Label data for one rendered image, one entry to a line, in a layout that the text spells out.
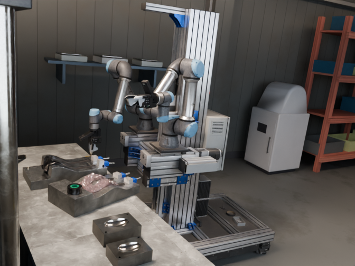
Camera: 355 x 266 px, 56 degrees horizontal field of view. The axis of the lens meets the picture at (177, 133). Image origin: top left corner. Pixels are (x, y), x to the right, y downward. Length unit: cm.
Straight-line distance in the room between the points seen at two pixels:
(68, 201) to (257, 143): 388
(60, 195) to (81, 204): 14
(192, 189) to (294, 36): 396
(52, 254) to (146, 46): 349
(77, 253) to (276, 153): 400
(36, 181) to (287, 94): 385
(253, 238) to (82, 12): 322
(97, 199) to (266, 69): 438
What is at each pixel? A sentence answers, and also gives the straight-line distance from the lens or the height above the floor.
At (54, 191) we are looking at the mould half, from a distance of 206.
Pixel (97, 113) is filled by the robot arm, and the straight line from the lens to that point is 264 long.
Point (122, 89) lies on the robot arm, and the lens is 261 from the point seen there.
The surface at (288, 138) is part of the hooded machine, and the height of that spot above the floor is 58.
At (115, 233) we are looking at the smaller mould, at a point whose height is 86.
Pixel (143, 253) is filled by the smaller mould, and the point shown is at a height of 86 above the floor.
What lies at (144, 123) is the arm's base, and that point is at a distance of 284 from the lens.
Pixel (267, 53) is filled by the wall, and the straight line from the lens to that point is 583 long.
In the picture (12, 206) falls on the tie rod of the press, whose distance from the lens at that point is 110.
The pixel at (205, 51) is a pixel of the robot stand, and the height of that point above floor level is 174.
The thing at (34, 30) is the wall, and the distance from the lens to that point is 439.
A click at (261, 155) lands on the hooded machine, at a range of 534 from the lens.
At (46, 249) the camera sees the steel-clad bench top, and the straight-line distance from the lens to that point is 172.
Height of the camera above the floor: 175
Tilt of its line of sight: 14 degrees down
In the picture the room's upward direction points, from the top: 6 degrees clockwise
